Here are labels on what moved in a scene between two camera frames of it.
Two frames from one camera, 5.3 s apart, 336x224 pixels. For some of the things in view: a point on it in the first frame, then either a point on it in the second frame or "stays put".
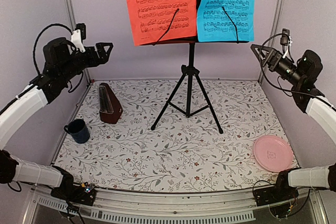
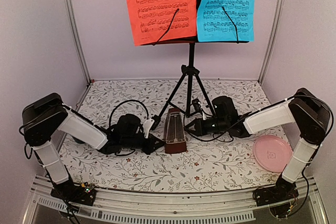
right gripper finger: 263,52 → 192,124
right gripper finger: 262,53 → 197,137
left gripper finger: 103,50 → 157,146
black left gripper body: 93,61 → 147,149
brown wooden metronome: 110,109 → 175,140
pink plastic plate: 273,153 stays put
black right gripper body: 275,66 → 203,130
